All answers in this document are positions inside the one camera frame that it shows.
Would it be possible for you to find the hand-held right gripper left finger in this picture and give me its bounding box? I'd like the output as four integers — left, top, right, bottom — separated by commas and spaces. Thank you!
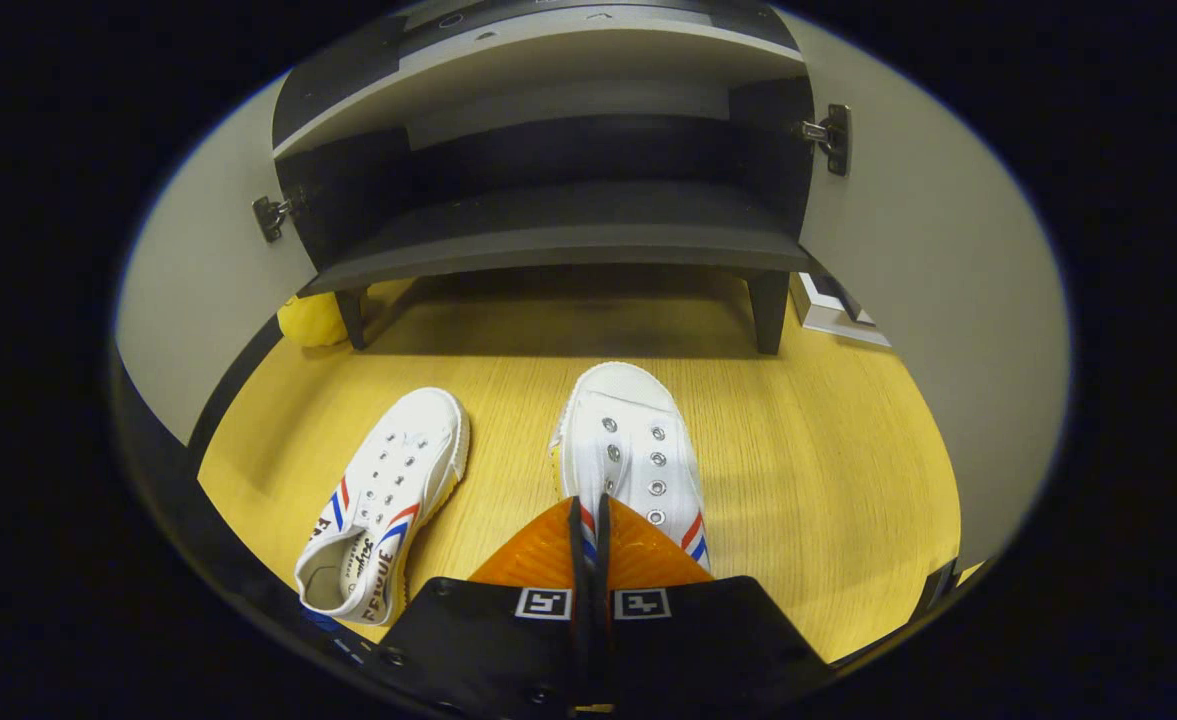
368, 497, 594, 716

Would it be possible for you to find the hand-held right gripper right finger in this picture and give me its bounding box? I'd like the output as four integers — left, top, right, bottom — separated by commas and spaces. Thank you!
598, 495, 834, 716

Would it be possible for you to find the white canvas shoe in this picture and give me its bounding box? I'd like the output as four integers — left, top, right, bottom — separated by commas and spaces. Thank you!
295, 387, 471, 626
550, 362, 711, 573

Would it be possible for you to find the grey shoe cabinet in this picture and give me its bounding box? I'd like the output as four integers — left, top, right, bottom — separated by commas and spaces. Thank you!
270, 0, 819, 356

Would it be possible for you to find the grey cabinet door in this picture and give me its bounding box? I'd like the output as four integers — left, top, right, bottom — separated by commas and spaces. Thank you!
798, 10, 1071, 571
116, 75, 319, 446

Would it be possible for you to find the blue white-bordered book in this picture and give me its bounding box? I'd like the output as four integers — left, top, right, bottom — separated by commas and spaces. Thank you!
791, 272, 891, 348

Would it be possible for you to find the yellow round object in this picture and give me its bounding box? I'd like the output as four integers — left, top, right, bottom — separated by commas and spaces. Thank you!
278, 293, 349, 349

